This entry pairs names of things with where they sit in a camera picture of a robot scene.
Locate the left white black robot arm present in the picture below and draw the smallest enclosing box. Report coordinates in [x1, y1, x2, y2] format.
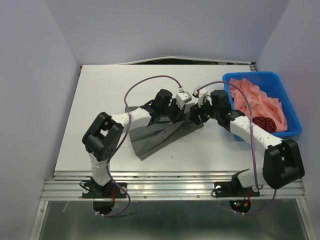
[80, 89, 192, 199]

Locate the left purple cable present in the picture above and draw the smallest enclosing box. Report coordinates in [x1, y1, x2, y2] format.
[93, 75, 185, 218]

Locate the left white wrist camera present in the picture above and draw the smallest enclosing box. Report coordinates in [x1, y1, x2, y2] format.
[175, 91, 192, 105]

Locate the aluminium frame rail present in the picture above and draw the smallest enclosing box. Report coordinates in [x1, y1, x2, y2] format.
[39, 170, 307, 201]

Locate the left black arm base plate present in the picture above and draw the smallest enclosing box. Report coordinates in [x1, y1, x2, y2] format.
[79, 181, 127, 199]

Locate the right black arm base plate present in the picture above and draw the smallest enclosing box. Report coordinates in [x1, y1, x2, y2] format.
[211, 181, 260, 198]

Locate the purple cable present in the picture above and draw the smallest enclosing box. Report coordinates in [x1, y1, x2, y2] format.
[193, 81, 278, 216]
[93, 75, 185, 218]

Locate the grey pleated skirt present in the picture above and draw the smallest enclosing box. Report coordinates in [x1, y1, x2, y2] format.
[123, 117, 204, 161]

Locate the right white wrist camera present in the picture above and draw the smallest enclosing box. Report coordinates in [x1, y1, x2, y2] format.
[192, 86, 208, 106]

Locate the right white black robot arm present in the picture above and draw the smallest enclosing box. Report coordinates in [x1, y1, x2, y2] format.
[190, 88, 305, 195]

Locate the red polka dot skirt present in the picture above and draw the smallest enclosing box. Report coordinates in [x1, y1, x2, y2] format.
[252, 116, 277, 133]

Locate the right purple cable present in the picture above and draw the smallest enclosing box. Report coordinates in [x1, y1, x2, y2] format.
[193, 81, 278, 216]

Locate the pink skirt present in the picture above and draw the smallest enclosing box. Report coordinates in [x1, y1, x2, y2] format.
[229, 78, 288, 133]

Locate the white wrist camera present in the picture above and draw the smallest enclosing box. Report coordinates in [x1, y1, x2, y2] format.
[192, 86, 208, 106]
[175, 91, 192, 105]

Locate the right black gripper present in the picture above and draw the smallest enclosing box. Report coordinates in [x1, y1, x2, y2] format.
[188, 95, 220, 126]

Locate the blue plastic bin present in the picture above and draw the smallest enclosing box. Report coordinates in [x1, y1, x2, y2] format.
[222, 71, 303, 143]

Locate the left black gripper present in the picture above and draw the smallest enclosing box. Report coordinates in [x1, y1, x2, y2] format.
[160, 97, 185, 124]

